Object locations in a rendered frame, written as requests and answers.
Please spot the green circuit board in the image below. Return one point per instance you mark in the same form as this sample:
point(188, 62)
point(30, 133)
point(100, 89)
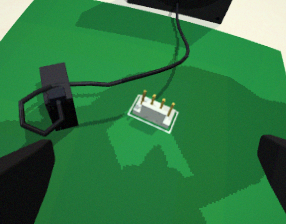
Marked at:
point(178, 147)

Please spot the black cable plug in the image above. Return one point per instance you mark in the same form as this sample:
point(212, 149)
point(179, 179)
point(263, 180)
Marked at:
point(56, 89)

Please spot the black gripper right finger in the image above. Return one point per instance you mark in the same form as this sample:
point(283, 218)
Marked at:
point(272, 156)

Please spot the black cooling fan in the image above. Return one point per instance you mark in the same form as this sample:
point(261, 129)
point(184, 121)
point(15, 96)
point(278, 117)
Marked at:
point(210, 10)

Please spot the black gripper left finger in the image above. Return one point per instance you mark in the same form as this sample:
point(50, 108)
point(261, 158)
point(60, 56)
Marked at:
point(24, 178)

